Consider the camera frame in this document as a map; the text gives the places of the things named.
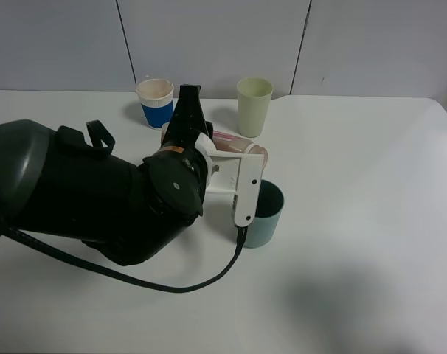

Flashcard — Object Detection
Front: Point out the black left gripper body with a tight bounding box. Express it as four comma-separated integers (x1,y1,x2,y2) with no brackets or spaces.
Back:
155,118,215,162

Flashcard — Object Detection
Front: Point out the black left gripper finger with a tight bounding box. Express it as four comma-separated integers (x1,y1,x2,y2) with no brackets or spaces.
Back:
171,84,206,129

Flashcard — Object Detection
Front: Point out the clear plastic drink bottle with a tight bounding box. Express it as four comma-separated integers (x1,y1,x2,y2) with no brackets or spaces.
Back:
156,122,268,169

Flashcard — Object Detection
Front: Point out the teal blue plastic cup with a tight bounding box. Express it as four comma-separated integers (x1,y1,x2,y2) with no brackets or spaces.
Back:
243,180,285,249

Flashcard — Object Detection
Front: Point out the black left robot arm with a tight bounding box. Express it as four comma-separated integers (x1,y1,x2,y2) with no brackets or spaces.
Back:
0,85,210,266

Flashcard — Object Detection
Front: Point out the blue and white paper cup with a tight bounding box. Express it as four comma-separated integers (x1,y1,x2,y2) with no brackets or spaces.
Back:
136,79,174,129

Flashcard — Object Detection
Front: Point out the pale green plastic cup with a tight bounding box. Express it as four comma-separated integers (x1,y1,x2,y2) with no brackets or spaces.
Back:
237,77,273,138

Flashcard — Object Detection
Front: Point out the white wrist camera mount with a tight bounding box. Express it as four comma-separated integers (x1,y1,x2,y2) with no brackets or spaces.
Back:
195,133,264,227

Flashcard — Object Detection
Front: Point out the black braided cable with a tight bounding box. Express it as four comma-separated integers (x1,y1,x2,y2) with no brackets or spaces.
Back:
0,191,251,294

